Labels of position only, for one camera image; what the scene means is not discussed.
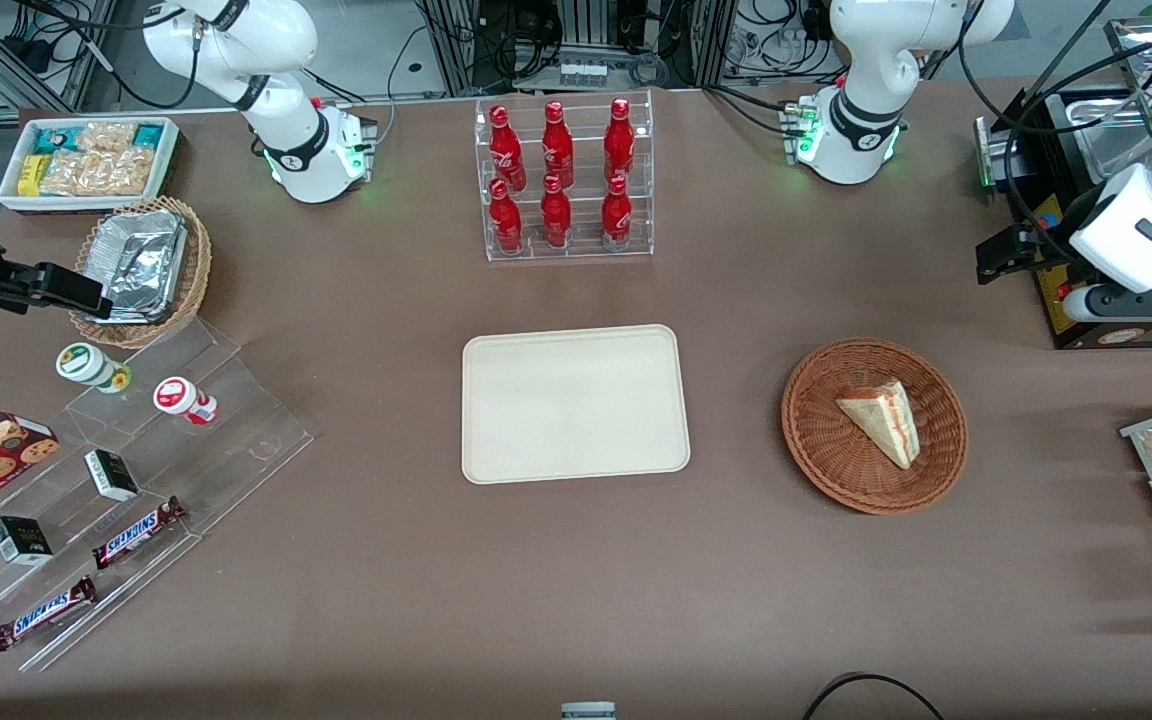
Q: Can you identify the black floor cable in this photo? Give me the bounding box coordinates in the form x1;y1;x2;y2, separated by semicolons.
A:
800;671;948;720

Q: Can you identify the triangular sandwich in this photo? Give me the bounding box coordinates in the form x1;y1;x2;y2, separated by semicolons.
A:
835;378;922;471

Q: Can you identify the light tan wicker basket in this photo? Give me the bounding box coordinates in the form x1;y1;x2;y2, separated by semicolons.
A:
68;195;214;350

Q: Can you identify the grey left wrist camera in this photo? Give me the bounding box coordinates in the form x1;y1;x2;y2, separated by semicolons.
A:
1063;283;1152;323

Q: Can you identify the brown snickers bar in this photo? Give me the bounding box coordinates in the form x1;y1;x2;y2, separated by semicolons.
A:
91;495;188;571
0;575;99;653

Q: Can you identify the clear cracker pack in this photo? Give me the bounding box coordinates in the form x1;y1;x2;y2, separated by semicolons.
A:
39;149;103;198
76;121;138;154
96;146;158;197

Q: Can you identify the beige plastic tray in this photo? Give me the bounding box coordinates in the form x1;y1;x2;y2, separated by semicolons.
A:
462;324;692;486

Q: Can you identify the clear acrylic bottle rack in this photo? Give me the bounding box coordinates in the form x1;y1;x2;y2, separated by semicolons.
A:
474;89;655;264

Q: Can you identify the black hot food warmer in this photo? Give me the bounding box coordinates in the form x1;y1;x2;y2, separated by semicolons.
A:
973;17;1152;351

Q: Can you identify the metal equipment frame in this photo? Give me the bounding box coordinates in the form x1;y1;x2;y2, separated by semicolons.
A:
416;0;739;97

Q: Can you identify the red cola bottle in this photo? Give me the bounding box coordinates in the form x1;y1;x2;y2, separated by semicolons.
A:
539;174;574;250
541;100;576;190
488;178;525;255
489;105;528;192
600;175;634;252
603;97;637;184

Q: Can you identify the clear acrylic stepped display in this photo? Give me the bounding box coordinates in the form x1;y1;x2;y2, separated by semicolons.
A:
0;317;316;674

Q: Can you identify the white rectangular snack bin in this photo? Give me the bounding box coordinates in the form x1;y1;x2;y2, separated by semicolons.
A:
0;116;181;214

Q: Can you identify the small black carton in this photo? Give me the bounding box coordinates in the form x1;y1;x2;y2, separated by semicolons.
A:
83;448;141;503
0;515;55;567

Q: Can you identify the brown round wicker basket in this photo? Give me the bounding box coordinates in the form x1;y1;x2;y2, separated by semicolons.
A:
781;338;969;517

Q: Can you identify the red lid yogurt bottle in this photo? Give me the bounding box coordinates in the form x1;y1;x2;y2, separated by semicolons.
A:
152;375;220;427

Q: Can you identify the steel warmer pan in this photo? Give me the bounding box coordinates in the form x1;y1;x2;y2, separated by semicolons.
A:
1044;87;1152;183

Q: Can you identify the green lid yogurt bottle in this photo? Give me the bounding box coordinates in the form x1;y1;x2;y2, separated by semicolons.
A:
55;342;134;395

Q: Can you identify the silver foil container stack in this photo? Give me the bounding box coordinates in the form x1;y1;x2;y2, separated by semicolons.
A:
85;208;189;325

